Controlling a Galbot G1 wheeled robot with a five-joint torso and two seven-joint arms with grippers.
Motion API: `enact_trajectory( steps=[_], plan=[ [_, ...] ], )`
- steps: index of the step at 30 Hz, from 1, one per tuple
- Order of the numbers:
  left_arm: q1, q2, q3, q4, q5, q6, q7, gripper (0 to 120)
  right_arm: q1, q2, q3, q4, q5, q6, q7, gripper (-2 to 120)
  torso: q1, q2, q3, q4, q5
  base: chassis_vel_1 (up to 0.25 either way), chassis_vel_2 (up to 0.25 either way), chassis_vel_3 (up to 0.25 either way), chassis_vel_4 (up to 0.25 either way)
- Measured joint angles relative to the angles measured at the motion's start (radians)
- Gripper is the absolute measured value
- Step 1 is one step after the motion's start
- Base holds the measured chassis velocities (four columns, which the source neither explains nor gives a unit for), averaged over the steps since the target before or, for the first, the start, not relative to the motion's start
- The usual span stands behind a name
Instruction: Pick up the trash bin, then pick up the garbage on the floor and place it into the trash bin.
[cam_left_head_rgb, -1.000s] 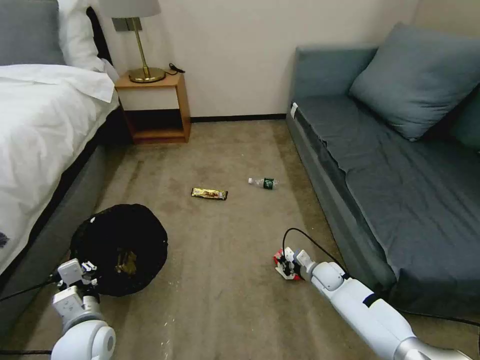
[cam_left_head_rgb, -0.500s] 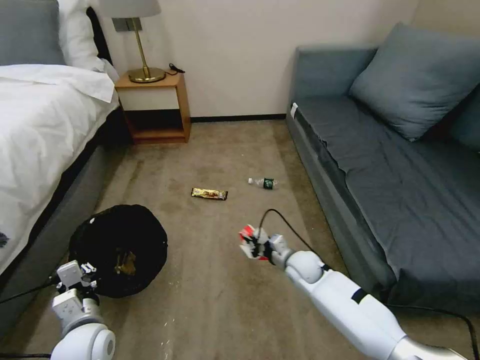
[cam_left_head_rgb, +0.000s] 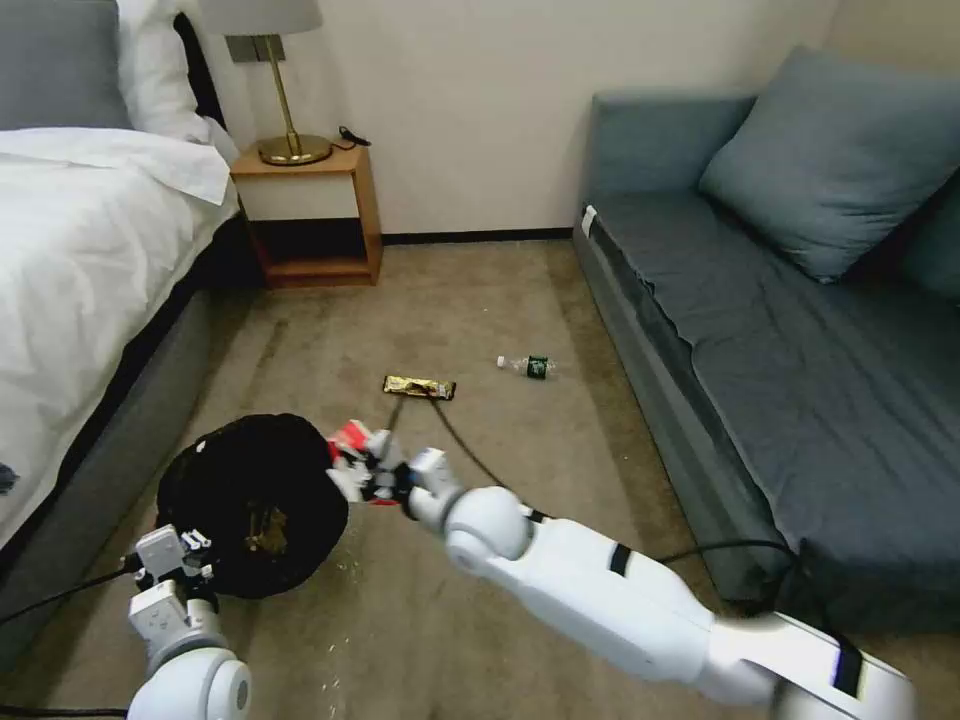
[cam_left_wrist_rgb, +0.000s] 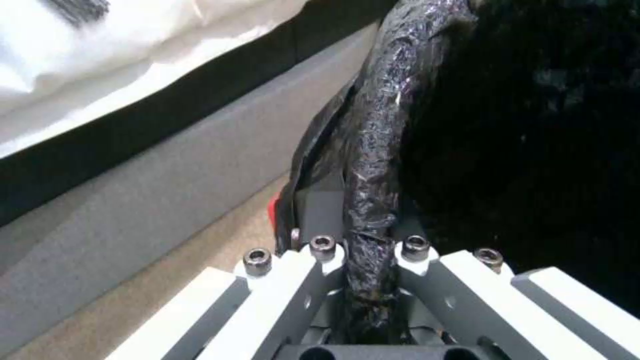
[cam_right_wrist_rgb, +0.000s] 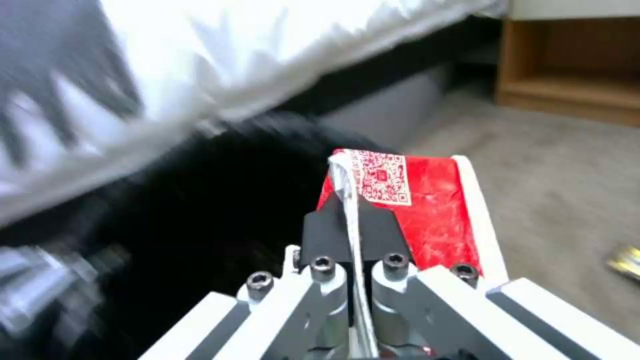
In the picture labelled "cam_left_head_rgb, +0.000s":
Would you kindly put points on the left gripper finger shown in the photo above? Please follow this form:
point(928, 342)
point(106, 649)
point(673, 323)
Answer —
point(201, 574)
point(195, 537)

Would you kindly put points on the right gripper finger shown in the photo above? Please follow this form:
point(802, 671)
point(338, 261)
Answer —
point(385, 450)
point(375, 487)

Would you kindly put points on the red and white package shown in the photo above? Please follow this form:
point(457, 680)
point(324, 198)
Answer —
point(351, 444)

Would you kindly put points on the black round trash bin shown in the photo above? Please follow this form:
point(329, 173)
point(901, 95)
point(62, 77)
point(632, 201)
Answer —
point(247, 480)

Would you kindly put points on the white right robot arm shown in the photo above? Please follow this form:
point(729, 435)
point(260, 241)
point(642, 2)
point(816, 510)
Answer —
point(600, 585)

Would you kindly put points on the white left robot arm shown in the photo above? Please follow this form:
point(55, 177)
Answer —
point(191, 675)

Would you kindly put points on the gold wrapper trash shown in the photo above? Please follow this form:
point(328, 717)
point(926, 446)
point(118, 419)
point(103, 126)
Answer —
point(266, 529)

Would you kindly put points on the gold and black snack wrapper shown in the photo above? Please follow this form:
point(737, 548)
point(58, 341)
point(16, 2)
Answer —
point(418, 387)

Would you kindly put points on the clear plastic bottle green label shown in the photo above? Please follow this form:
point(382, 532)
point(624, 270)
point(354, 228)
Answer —
point(534, 367)

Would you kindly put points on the wooden nightstand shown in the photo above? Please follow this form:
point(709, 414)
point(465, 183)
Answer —
point(307, 191)

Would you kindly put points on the white duvet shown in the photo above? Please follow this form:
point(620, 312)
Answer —
point(90, 255)

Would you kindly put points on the white sofa tag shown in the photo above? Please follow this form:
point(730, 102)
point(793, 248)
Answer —
point(587, 222)

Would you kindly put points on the brass table lamp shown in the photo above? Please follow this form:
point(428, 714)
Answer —
point(289, 135)

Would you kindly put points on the blue-grey sofa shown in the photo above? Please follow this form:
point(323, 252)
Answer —
point(750, 360)

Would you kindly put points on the white pillow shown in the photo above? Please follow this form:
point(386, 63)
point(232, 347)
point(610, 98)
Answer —
point(157, 67)

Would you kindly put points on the large blue cushion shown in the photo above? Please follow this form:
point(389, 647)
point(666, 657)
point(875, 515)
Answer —
point(817, 165)

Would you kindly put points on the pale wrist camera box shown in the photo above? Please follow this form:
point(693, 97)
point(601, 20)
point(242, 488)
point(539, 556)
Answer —
point(160, 552)

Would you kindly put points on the grey bed frame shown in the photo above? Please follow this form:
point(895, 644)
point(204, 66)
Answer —
point(127, 420)

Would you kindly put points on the grey wall switch panel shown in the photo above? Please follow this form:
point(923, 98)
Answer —
point(256, 49)

